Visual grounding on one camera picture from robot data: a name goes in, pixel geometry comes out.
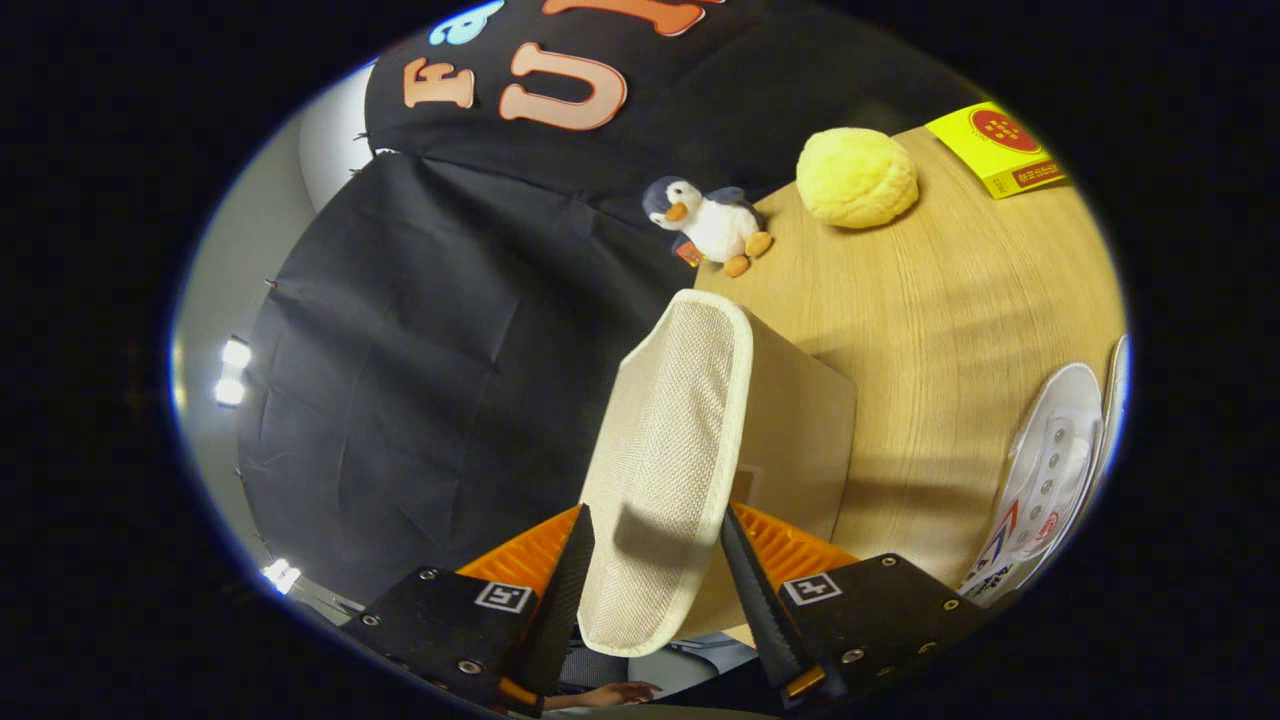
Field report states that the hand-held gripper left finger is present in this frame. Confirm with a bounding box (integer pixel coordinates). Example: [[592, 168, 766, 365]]
[[345, 503, 597, 719]]

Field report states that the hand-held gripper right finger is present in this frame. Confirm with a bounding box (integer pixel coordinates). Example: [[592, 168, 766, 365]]
[[720, 502, 987, 713]]

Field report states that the beige fabric storage box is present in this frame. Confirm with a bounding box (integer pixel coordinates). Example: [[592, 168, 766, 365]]
[[578, 288, 859, 659]]

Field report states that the white canvas shoe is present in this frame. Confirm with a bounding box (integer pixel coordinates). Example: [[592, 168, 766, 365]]
[[958, 362, 1106, 609], [1098, 334, 1132, 486]]

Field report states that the plush penguin toy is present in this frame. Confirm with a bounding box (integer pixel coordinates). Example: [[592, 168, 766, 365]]
[[642, 176, 774, 278]]

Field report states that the yellow plush bun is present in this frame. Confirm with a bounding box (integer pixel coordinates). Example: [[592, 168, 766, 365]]
[[796, 127, 919, 230]]

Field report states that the yellow book with red circle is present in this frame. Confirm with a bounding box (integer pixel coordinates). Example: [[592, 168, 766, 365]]
[[925, 101, 1067, 200]]

